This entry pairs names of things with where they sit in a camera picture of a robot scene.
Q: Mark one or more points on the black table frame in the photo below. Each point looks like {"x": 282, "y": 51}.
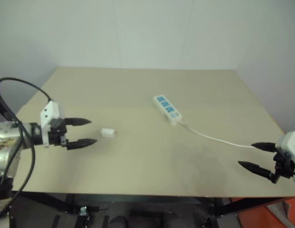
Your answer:
{"x": 61, "y": 205}

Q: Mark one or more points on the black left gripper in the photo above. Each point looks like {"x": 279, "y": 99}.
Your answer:
{"x": 57, "y": 136}

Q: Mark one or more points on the white power strip blue sockets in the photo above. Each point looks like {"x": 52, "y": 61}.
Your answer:
{"x": 167, "y": 109}

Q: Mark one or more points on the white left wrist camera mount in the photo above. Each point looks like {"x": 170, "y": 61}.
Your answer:
{"x": 50, "y": 110}

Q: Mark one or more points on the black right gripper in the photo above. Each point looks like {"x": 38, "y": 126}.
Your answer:
{"x": 283, "y": 168}

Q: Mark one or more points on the white plug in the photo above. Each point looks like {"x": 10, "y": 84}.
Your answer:
{"x": 108, "y": 133}

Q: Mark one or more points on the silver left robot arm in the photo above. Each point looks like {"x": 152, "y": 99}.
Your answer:
{"x": 4, "y": 133}

